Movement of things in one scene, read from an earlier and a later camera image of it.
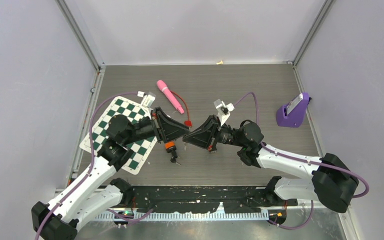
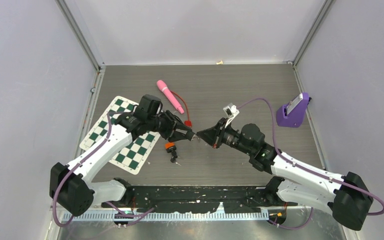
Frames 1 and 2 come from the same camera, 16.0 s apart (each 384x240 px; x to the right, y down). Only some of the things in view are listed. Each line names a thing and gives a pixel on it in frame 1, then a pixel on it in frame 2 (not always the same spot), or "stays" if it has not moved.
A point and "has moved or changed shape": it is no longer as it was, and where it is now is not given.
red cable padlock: (188, 123) stays
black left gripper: (166, 128) stays
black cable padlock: (212, 149) has moved or changed shape
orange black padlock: (170, 146) stays
